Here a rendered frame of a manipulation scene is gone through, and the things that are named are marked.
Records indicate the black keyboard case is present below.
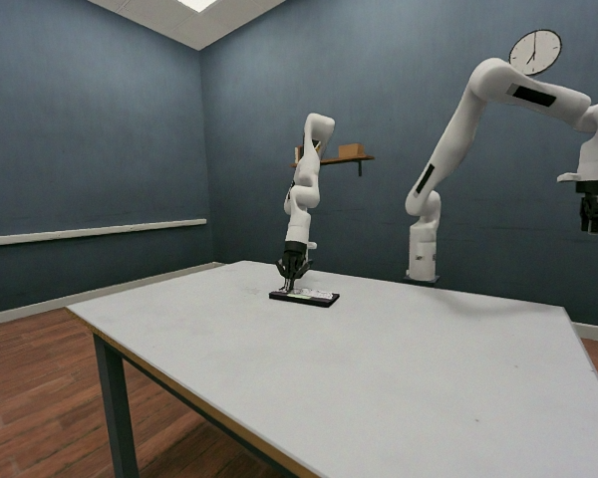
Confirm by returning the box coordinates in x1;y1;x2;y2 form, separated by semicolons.
269;287;340;308

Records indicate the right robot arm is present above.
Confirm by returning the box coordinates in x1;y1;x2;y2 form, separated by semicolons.
284;114;335;261

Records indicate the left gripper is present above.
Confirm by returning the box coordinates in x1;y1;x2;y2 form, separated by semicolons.
575;180;598;235

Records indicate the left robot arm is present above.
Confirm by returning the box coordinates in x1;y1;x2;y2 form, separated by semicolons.
406;59;598;281

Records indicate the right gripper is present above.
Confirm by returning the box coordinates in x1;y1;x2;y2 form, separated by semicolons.
275;240;311;292

